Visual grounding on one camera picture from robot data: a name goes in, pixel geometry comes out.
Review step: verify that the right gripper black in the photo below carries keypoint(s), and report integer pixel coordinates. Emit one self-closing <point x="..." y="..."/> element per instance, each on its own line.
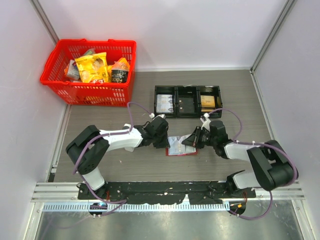
<point x="194" y="140"/>

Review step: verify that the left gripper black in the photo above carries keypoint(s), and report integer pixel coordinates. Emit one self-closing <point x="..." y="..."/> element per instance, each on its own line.
<point x="165" y="144"/>

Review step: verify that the silver VIP card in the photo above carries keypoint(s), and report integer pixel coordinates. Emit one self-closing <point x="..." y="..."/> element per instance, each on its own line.
<point x="176" y="146"/>

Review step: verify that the red leather card holder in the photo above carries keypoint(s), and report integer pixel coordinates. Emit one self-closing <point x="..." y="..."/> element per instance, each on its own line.
<point x="189" y="149"/>

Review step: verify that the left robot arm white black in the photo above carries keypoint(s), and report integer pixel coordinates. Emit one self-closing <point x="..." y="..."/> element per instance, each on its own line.
<point x="89" y="147"/>

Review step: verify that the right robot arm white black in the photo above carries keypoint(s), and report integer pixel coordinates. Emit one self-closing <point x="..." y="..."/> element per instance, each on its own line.
<point x="271" y="167"/>

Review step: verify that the black VIP cards stack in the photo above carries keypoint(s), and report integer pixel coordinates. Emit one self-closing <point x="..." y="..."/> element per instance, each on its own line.
<point x="186" y="105"/>

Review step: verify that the silver VIP cards stack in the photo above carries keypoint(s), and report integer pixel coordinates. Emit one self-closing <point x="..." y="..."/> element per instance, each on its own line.
<point x="164" y="103"/>

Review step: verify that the gold VIP cards stack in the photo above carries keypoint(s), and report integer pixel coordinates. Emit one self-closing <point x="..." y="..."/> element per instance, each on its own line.
<point x="208" y="103"/>

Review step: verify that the white plastic bottle black cap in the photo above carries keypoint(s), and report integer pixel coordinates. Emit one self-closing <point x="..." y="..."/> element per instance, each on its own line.
<point x="126" y="127"/>

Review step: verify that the red plastic shopping basket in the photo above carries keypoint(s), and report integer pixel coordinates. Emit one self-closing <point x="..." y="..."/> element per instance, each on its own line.
<point x="78" y="93"/>

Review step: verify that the black instant noodle cup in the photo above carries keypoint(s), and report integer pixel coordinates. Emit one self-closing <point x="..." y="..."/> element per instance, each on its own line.
<point x="119" y="75"/>

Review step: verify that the orange snack bag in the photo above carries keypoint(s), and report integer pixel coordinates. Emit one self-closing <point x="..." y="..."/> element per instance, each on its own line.
<point x="121" y="64"/>

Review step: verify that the yellow snack bag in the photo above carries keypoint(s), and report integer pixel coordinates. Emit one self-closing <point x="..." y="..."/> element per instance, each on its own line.
<point x="93" y="68"/>

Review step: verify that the blue and white small box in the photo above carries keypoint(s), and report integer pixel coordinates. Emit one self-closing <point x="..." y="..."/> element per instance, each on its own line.
<point x="71" y="71"/>

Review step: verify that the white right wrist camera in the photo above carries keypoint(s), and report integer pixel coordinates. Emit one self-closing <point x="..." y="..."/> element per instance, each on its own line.
<point x="205" y="119"/>

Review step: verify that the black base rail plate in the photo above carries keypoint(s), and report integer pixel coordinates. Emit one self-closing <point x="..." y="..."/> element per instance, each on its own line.
<point x="164" y="192"/>

